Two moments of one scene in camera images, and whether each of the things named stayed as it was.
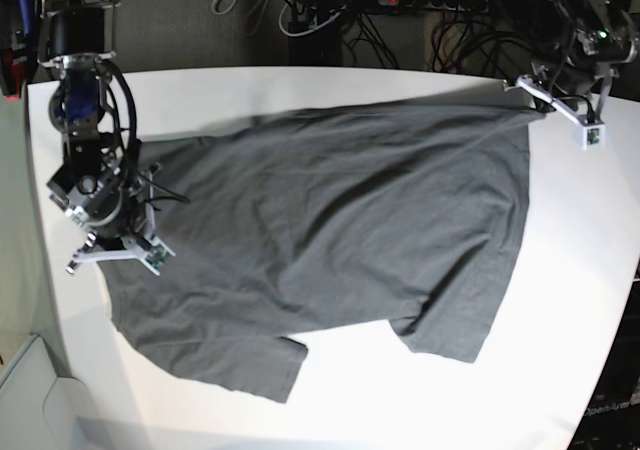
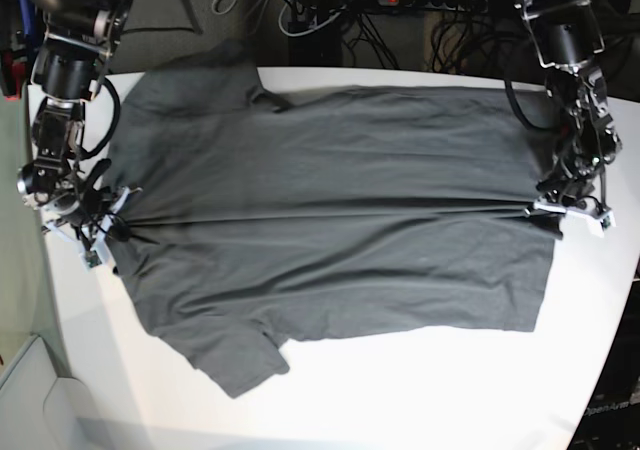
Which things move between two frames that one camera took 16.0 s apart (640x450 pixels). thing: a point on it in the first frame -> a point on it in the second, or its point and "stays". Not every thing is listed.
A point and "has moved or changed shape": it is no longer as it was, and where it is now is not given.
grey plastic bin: [42, 411] stays
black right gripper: [570, 65] -> [559, 192]
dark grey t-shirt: [414, 214] has moved or changed shape
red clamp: [13, 76] stays
